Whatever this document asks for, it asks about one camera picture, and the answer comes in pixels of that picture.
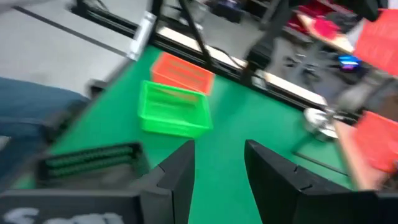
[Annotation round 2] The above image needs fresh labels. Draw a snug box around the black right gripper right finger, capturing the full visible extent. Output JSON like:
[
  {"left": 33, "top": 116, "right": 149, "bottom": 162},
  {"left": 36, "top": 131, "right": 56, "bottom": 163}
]
[{"left": 244, "top": 139, "right": 379, "bottom": 224}]

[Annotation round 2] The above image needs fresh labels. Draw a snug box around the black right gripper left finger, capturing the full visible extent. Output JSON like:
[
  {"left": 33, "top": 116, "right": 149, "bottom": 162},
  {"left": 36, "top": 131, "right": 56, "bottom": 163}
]
[{"left": 129, "top": 139, "right": 197, "bottom": 224}]

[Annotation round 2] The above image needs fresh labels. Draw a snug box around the green slotted plastic basket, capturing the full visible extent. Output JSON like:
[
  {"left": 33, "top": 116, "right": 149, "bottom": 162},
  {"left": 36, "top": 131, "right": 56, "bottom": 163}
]
[{"left": 137, "top": 80, "right": 214, "bottom": 139}]

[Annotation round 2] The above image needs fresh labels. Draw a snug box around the black slotted plastic basket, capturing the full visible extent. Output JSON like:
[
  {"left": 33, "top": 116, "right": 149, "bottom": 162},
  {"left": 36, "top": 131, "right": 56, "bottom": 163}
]
[{"left": 36, "top": 142, "right": 150, "bottom": 189}]

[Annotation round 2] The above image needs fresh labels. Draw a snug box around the orange slotted plastic basket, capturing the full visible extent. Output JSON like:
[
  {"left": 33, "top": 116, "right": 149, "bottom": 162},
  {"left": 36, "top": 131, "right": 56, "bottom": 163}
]
[
  {"left": 354, "top": 111, "right": 398, "bottom": 174},
  {"left": 353, "top": 8, "right": 398, "bottom": 76},
  {"left": 150, "top": 52, "right": 216, "bottom": 96}
]

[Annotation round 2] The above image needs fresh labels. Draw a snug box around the white shade silver table lamp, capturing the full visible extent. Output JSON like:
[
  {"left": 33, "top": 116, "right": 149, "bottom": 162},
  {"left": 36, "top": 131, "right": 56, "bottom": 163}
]
[{"left": 303, "top": 107, "right": 343, "bottom": 142}]

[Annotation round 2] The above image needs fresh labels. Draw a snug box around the green table mat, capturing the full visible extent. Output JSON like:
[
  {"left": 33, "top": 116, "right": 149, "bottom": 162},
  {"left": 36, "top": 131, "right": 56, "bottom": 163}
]
[{"left": 12, "top": 45, "right": 355, "bottom": 224}]

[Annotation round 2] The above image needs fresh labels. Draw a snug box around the light wooden table board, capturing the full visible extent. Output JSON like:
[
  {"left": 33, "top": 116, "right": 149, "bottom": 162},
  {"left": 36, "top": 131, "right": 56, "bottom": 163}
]
[{"left": 155, "top": 26, "right": 329, "bottom": 108}]

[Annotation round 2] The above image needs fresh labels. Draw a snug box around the person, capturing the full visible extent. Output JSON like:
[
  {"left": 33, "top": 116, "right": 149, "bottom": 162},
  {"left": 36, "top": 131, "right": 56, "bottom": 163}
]
[{"left": 0, "top": 76, "right": 91, "bottom": 187}]

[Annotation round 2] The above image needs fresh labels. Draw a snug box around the black metal table frame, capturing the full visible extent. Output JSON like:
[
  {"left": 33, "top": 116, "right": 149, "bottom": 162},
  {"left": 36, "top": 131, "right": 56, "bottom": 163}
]
[{"left": 71, "top": 0, "right": 330, "bottom": 110}]

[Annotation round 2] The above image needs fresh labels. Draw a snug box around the silver frame bracket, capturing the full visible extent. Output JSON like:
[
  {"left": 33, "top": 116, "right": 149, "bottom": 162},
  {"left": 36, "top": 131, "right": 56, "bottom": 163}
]
[{"left": 126, "top": 11, "right": 157, "bottom": 62}]

